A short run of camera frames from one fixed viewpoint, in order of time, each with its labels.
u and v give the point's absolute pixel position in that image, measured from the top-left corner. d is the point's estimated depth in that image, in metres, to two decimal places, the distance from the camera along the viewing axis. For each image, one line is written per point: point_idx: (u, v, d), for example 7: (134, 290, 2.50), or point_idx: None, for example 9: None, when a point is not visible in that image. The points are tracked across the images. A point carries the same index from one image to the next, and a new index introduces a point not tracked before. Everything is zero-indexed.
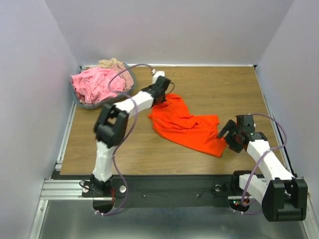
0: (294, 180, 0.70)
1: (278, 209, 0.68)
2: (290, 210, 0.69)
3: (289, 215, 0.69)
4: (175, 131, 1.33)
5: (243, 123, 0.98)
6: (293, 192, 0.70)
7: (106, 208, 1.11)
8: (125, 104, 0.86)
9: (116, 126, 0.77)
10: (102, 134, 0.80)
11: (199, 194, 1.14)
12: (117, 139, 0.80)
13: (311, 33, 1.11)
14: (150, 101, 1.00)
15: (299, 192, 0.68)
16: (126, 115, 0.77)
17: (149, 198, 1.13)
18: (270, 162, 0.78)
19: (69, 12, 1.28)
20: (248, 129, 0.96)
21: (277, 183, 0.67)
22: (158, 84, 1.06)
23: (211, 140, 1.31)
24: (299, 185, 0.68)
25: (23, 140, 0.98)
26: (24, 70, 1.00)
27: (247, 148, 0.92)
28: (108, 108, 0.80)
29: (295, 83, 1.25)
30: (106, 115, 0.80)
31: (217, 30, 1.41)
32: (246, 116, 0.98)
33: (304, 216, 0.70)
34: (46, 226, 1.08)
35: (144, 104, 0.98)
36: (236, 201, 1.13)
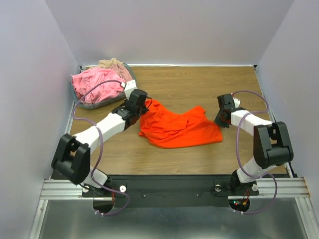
0: (274, 124, 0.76)
1: (268, 152, 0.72)
2: (279, 151, 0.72)
3: (278, 157, 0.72)
4: (172, 137, 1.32)
5: (225, 102, 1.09)
6: (277, 136, 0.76)
7: (106, 208, 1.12)
8: (89, 134, 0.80)
9: (75, 164, 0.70)
10: (62, 172, 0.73)
11: (199, 194, 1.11)
12: (79, 176, 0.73)
13: (311, 33, 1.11)
14: (121, 123, 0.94)
15: (280, 130, 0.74)
16: (85, 151, 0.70)
17: (149, 198, 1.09)
18: (251, 118, 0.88)
19: (70, 12, 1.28)
20: (230, 107, 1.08)
21: (260, 126, 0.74)
22: (132, 101, 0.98)
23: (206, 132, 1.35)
24: (278, 124, 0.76)
25: (23, 140, 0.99)
26: (25, 71, 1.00)
27: (232, 122, 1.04)
28: (66, 142, 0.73)
29: (295, 83, 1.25)
30: (63, 150, 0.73)
31: (217, 30, 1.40)
32: (226, 95, 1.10)
33: (293, 156, 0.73)
34: (46, 226, 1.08)
35: (114, 129, 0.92)
36: (235, 201, 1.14)
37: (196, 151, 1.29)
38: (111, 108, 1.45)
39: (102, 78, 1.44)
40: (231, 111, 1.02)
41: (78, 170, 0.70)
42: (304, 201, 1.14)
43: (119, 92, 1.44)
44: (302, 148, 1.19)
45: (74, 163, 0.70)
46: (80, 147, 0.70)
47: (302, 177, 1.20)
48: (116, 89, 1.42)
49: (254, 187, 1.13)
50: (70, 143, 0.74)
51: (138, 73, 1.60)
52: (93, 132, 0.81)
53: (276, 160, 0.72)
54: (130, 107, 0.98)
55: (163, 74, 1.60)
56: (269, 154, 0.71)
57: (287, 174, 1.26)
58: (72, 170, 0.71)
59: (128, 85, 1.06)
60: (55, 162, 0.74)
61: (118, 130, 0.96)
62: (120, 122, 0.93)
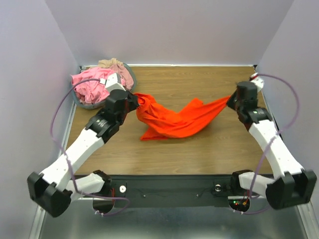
0: (303, 172, 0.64)
1: (285, 201, 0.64)
2: (296, 198, 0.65)
3: (293, 202, 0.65)
4: (181, 126, 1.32)
5: (246, 98, 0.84)
6: (300, 181, 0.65)
7: (106, 208, 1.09)
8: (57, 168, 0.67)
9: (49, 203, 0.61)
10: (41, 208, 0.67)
11: (199, 194, 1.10)
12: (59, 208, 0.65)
13: (311, 32, 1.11)
14: (99, 141, 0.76)
15: (309, 182, 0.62)
16: (52, 193, 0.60)
17: (149, 198, 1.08)
18: (278, 150, 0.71)
19: (70, 12, 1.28)
20: (250, 105, 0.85)
21: (287, 178, 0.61)
22: (109, 108, 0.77)
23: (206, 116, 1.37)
24: (309, 176, 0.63)
25: (23, 140, 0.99)
26: (25, 70, 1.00)
27: (249, 128, 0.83)
28: (34, 181, 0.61)
29: (295, 83, 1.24)
30: (34, 190, 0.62)
31: (217, 29, 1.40)
32: (249, 88, 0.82)
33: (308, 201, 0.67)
34: (46, 226, 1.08)
35: (91, 149, 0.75)
36: (235, 201, 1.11)
37: (196, 151, 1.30)
38: None
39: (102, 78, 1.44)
40: (253, 117, 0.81)
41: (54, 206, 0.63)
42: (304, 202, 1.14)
43: None
44: (302, 147, 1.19)
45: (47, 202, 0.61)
46: (49, 186, 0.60)
47: None
48: None
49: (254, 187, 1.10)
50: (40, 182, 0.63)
51: (138, 73, 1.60)
52: (62, 165, 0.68)
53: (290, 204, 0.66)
54: (108, 115, 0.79)
55: (163, 74, 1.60)
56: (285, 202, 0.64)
57: None
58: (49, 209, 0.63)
59: (108, 81, 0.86)
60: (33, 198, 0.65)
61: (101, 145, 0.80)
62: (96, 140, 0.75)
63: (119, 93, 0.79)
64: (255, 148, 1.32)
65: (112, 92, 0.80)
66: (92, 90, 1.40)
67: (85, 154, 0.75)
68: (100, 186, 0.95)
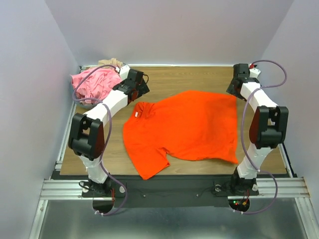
0: (277, 108, 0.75)
1: (262, 133, 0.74)
2: (272, 132, 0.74)
3: (270, 138, 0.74)
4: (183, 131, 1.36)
5: (239, 71, 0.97)
6: (276, 119, 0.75)
7: (106, 208, 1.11)
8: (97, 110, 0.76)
9: (92, 139, 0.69)
10: (79, 148, 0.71)
11: (199, 194, 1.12)
12: (98, 148, 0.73)
13: (311, 32, 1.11)
14: (124, 99, 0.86)
15: (281, 117, 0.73)
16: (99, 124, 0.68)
17: (149, 198, 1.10)
18: (259, 96, 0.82)
19: (69, 12, 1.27)
20: (244, 76, 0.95)
21: (262, 108, 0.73)
22: (131, 77, 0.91)
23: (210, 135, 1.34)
24: (281, 110, 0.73)
25: (23, 140, 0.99)
26: (25, 70, 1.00)
27: (242, 90, 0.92)
28: (79, 121, 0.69)
29: (295, 83, 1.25)
30: (78, 129, 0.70)
31: (217, 30, 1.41)
32: (241, 64, 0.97)
33: (284, 139, 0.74)
34: (45, 227, 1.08)
35: (117, 106, 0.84)
36: (235, 201, 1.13)
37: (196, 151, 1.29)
38: None
39: (102, 78, 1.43)
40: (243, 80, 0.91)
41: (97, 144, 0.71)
42: (303, 201, 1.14)
43: None
44: (303, 147, 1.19)
45: (91, 138, 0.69)
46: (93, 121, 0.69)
47: (302, 177, 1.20)
48: None
49: (254, 187, 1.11)
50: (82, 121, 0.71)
51: None
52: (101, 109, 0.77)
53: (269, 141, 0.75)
54: (130, 83, 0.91)
55: (163, 74, 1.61)
56: (263, 134, 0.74)
57: (287, 173, 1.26)
58: (89, 146, 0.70)
59: (122, 69, 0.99)
60: (71, 141, 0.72)
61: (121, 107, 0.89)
62: (124, 97, 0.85)
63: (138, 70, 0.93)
64: None
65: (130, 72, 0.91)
66: (92, 90, 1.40)
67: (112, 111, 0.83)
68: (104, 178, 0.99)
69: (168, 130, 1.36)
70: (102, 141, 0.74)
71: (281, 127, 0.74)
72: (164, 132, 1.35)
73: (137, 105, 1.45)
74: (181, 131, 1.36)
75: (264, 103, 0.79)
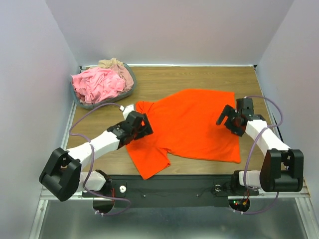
0: (289, 151, 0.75)
1: (275, 180, 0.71)
2: (287, 180, 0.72)
3: (285, 187, 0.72)
4: (183, 130, 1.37)
5: (243, 106, 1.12)
6: (290, 165, 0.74)
7: (106, 208, 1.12)
8: (82, 150, 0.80)
9: (63, 180, 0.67)
10: (50, 186, 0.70)
11: (199, 194, 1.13)
12: (68, 191, 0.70)
13: (311, 32, 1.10)
14: (115, 143, 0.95)
15: (296, 161, 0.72)
16: (77, 167, 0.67)
17: (149, 198, 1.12)
18: (267, 136, 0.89)
19: (69, 12, 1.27)
20: (247, 112, 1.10)
21: (273, 152, 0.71)
22: (129, 121, 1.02)
23: (210, 134, 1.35)
24: (295, 155, 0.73)
25: (24, 140, 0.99)
26: (25, 71, 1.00)
27: (246, 128, 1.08)
28: (57, 156, 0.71)
29: (295, 83, 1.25)
30: (55, 165, 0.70)
31: (217, 29, 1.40)
32: (245, 99, 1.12)
33: (301, 187, 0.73)
34: (46, 227, 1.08)
35: (107, 147, 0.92)
36: (235, 201, 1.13)
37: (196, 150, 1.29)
38: (112, 107, 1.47)
39: (102, 78, 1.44)
40: (247, 117, 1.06)
41: (67, 187, 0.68)
42: (303, 201, 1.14)
43: (119, 92, 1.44)
44: (303, 147, 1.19)
45: (63, 179, 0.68)
46: (72, 163, 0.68)
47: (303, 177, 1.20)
48: (117, 89, 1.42)
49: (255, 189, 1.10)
50: (62, 158, 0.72)
51: (138, 73, 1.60)
52: (87, 148, 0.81)
53: (284, 188, 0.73)
54: (126, 127, 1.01)
55: (163, 74, 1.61)
56: (276, 181, 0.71)
57: None
58: (59, 186, 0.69)
59: (126, 109, 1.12)
60: (44, 176, 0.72)
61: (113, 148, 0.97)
62: (115, 141, 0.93)
63: (137, 114, 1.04)
64: (255, 148, 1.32)
65: (128, 116, 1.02)
66: (92, 90, 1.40)
67: (99, 151, 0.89)
68: (101, 184, 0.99)
69: (168, 129, 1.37)
70: (76, 185, 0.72)
71: (297, 175, 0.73)
72: (164, 132, 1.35)
73: (136, 104, 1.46)
74: (180, 132, 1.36)
75: (272, 143, 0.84)
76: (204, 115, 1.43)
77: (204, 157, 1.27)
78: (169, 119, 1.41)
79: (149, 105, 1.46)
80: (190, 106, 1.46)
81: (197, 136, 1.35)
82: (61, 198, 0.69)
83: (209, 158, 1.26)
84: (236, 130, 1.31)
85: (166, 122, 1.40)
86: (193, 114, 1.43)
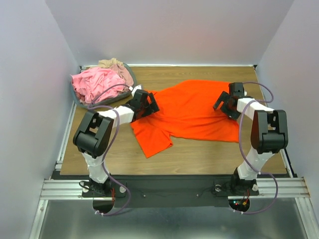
0: (275, 111, 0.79)
1: (263, 136, 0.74)
2: (274, 136, 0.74)
3: (273, 142, 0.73)
4: (185, 115, 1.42)
5: (235, 90, 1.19)
6: (275, 124, 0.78)
7: (106, 208, 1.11)
8: (108, 113, 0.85)
9: (99, 133, 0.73)
10: (84, 144, 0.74)
11: (199, 194, 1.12)
12: (101, 148, 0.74)
13: (311, 32, 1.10)
14: (131, 114, 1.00)
15: (279, 119, 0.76)
16: (111, 121, 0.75)
17: (149, 198, 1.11)
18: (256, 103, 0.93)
19: (69, 12, 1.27)
20: (239, 94, 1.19)
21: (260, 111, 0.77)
22: (137, 98, 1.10)
23: (211, 118, 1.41)
24: (278, 112, 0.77)
25: (24, 140, 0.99)
26: (25, 71, 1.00)
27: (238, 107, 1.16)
28: (91, 115, 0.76)
29: (295, 83, 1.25)
30: (89, 122, 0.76)
31: (217, 29, 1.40)
32: (237, 83, 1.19)
33: (287, 144, 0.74)
34: (46, 227, 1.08)
35: (125, 118, 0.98)
36: (235, 201, 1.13)
37: (195, 151, 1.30)
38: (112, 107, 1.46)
39: (102, 78, 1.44)
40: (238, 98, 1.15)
41: (102, 141, 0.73)
42: (303, 201, 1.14)
43: (119, 92, 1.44)
44: (303, 147, 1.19)
45: (99, 133, 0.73)
46: (105, 118, 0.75)
47: (302, 177, 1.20)
48: (116, 89, 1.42)
49: (254, 187, 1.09)
50: (93, 118, 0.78)
51: (138, 73, 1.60)
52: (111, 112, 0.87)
53: (272, 145, 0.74)
54: (135, 103, 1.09)
55: (163, 74, 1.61)
56: (265, 137, 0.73)
57: (287, 173, 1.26)
58: (94, 141, 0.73)
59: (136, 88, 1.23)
60: (78, 134, 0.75)
61: (127, 120, 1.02)
62: (131, 112, 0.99)
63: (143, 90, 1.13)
64: None
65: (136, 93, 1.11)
66: (92, 90, 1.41)
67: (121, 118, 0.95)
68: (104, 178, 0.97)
69: (170, 114, 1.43)
70: (107, 143, 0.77)
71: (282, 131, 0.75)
72: (167, 116, 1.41)
73: None
74: (184, 116, 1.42)
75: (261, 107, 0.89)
76: (206, 100, 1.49)
77: (203, 138, 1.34)
78: (172, 105, 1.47)
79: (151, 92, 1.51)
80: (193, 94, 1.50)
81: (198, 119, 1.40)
82: (96, 153, 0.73)
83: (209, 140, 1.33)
84: (230, 115, 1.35)
85: (168, 108, 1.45)
86: (195, 99, 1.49)
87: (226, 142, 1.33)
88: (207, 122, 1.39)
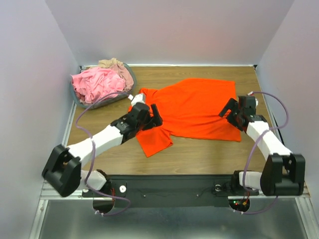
0: (292, 155, 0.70)
1: (276, 184, 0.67)
2: (288, 185, 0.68)
3: (286, 190, 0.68)
4: (185, 114, 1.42)
5: (245, 105, 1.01)
6: (291, 169, 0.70)
7: (106, 208, 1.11)
8: (82, 148, 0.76)
9: (64, 177, 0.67)
10: (52, 183, 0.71)
11: (199, 194, 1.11)
12: (69, 188, 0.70)
13: (311, 32, 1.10)
14: (118, 138, 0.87)
15: (297, 167, 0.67)
16: (77, 164, 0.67)
17: (149, 198, 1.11)
18: (269, 139, 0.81)
19: (69, 12, 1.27)
20: (249, 111, 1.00)
21: (275, 156, 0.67)
22: (133, 115, 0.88)
23: (211, 117, 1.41)
24: (297, 160, 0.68)
25: (23, 140, 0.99)
26: (24, 71, 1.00)
27: (246, 130, 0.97)
28: (59, 153, 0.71)
29: (295, 82, 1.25)
30: (56, 161, 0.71)
31: (217, 29, 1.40)
32: (248, 98, 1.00)
33: (301, 191, 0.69)
34: (46, 227, 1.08)
35: (109, 143, 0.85)
36: (236, 201, 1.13)
37: (195, 151, 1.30)
38: (112, 107, 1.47)
39: (102, 78, 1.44)
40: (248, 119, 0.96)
41: (67, 184, 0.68)
42: (303, 201, 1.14)
43: (119, 92, 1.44)
44: (303, 147, 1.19)
45: (63, 176, 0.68)
46: (72, 160, 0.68)
47: None
48: (117, 89, 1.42)
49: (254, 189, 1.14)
50: (63, 154, 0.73)
51: (138, 73, 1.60)
52: (87, 146, 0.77)
53: (284, 192, 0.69)
54: (131, 120, 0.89)
55: (163, 74, 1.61)
56: (277, 186, 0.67)
57: None
58: (60, 181, 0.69)
59: (135, 98, 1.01)
60: (46, 173, 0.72)
61: (115, 143, 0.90)
62: (117, 136, 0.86)
63: (142, 106, 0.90)
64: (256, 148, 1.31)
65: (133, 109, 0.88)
66: (92, 90, 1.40)
67: (100, 148, 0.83)
68: (102, 184, 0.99)
69: (170, 113, 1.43)
70: (78, 181, 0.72)
71: (298, 179, 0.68)
72: (166, 116, 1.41)
73: (141, 90, 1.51)
74: (183, 114, 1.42)
75: (274, 148, 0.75)
76: (205, 98, 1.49)
77: (203, 137, 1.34)
78: (172, 103, 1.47)
79: (152, 91, 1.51)
80: (193, 92, 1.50)
81: (198, 118, 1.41)
82: (63, 194, 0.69)
83: (209, 138, 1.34)
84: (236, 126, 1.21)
85: (168, 107, 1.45)
86: (195, 98, 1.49)
87: (226, 141, 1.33)
88: (206, 121, 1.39)
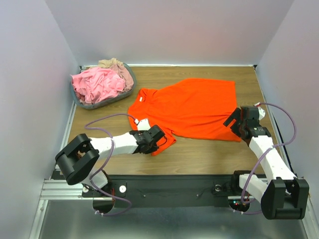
0: (295, 180, 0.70)
1: (277, 208, 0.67)
2: (289, 208, 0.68)
3: (286, 214, 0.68)
4: (185, 114, 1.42)
5: (248, 117, 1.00)
6: (293, 192, 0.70)
7: (106, 208, 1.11)
8: (103, 143, 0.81)
9: (78, 165, 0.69)
10: (63, 167, 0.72)
11: (199, 194, 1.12)
12: (78, 177, 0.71)
13: (311, 32, 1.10)
14: (133, 147, 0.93)
15: (300, 191, 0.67)
16: (94, 157, 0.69)
17: (149, 198, 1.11)
18: (272, 159, 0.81)
19: (69, 12, 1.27)
20: (251, 123, 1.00)
21: (277, 181, 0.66)
22: (151, 132, 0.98)
23: (211, 117, 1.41)
24: (300, 185, 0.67)
25: (23, 139, 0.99)
26: (24, 71, 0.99)
27: (249, 143, 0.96)
28: (80, 141, 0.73)
29: (295, 82, 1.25)
30: (75, 147, 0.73)
31: (217, 30, 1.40)
32: (251, 109, 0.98)
33: (303, 215, 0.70)
34: (46, 227, 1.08)
35: (125, 148, 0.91)
36: (236, 201, 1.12)
37: (195, 151, 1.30)
38: (112, 108, 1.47)
39: (102, 78, 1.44)
40: (251, 131, 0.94)
41: (78, 173, 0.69)
42: None
43: (119, 92, 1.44)
44: (303, 147, 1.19)
45: (77, 163, 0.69)
46: (91, 151, 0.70)
47: (302, 177, 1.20)
48: (116, 89, 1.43)
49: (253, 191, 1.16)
50: (83, 143, 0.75)
51: (138, 73, 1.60)
52: (107, 143, 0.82)
53: (284, 216, 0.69)
54: (147, 136, 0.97)
55: (163, 74, 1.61)
56: (277, 209, 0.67)
57: None
58: (73, 169, 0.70)
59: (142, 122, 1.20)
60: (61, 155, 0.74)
61: (129, 151, 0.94)
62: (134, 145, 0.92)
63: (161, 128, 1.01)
64: None
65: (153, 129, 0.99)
66: (92, 90, 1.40)
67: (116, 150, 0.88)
68: (102, 184, 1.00)
69: (170, 114, 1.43)
70: (87, 174, 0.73)
71: (300, 204, 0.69)
72: (166, 116, 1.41)
73: (141, 90, 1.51)
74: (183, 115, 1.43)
75: (278, 172, 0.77)
76: (205, 98, 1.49)
77: (203, 137, 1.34)
78: (172, 103, 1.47)
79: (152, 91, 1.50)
80: (192, 93, 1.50)
81: (197, 118, 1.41)
82: (69, 181, 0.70)
83: (209, 138, 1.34)
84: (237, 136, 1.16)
85: (168, 107, 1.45)
86: (194, 98, 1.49)
87: (226, 141, 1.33)
88: (206, 121, 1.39)
